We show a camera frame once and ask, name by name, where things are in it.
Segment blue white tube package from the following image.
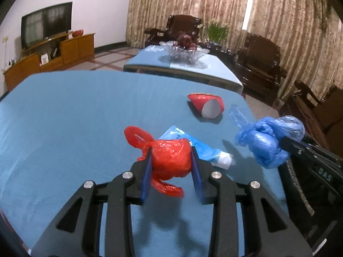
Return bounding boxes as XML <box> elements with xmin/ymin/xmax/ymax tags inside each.
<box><xmin>159</xmin><ymin>125</ymin><xmax>233</xmax><ymax>170</ymax></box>

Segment red plastic bag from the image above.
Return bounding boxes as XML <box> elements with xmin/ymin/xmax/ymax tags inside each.
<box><xmin>124</xmin><ymin>126</ymin><xmax>192</xmax><ymax>198</ymax></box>

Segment blue plastic bag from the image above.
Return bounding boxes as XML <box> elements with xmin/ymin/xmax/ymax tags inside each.
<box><xmin>229</xmin><ymin>105</ymin><xmax>305</xmax><ymax>169</ymax></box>

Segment red paper cup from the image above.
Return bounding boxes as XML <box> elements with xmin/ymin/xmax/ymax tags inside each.
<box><xmin>188</xmin><ymin>93</ymin><xmax>224</xmax><ymax>119</ymax></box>

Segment black lined trash bin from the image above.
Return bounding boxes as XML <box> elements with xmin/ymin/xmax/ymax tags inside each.
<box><xmin>278</xmin><ymin>158</ymin><xmax>314</xmax><ymax>217</ymax></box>

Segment long wooden sofa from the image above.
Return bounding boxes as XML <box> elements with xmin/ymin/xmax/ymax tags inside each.
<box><xmin>278</xmin><ymin>80</ymin><xmax>343</xmax><ymax>157</ymax></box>

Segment blue tablecloth near table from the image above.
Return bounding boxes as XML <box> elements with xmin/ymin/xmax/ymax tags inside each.
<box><xmin>0</xmin><ymin>70</ymin><xmax>290</xmax><ymax>257</ymax></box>

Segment right wooden armchair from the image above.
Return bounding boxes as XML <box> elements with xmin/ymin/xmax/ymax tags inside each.
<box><xmin>234</xmin><ymin>33</ymin><xmax>287</xmax><ymax>106</ymax></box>

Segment wooden armchair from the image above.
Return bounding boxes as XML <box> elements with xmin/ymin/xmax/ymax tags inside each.
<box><xmin>144</xmin><ymin>15</ymin><xmax>202</xmax><ymax>47</ymax></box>
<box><xmin>234</xmin><ymin>33</ymin><xmax>287</xmax><ymax>106</ymax></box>

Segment coffee table blue cloth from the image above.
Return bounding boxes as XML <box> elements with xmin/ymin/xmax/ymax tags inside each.
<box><xmin>123</xmin><ymin>45</ymin><xmax>244</xmax><ymax>94</ymax></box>

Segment dark wooden side table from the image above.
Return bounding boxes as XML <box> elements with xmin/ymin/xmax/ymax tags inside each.
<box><xmin>199</xmin><ymin>42</ymin><xmax>235</xmax><ymax>63</ymax></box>

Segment floral beige curtains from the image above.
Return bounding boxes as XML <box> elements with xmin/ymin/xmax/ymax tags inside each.
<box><xmin>126</xmin><ymin>0</ymin><xmax>342</xmax><ymax>99</ymax></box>

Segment glass fruit bowl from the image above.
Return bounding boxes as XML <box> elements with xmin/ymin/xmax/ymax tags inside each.
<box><xmin>159</xmin><ymin>41</ymin><xmax>210</xmax><ymax>64</ymax></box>

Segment red apples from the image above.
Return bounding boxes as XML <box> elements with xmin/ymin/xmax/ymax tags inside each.
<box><xmin>177</xmin><ymin>34</ymin><xmax>197</xmax><ymax>50</ymax></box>

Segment wooden tv cabinet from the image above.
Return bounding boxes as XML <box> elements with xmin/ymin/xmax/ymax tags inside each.
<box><xmin>3</xmin><ymin>33</ymin><xmax>95</xmax><ymax>92</ymax></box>

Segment potted green plant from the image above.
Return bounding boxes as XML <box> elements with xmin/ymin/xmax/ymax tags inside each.
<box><xmin>206</xmin><ymin>20</ymin><xmax>230</xmax><ymax>44</ymax></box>

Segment red ornament on cabinet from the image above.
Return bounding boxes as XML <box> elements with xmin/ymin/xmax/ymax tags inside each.
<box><xmin>72</xmin><ymin>29</ymin><xmax>84</xmax><ymax>38</ymax></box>

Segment left wooden armchair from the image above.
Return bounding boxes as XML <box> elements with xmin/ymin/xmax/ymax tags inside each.
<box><xmin>144</xmin><ymin>15</ymin><xmax>202</xmax><ymax>47</ymax></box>

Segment black flat television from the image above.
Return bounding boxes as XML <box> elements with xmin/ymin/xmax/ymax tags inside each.
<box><xmin>21</xmin><ymin>2</ymin><xmax>73</xmax><ymax>49</ymax></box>

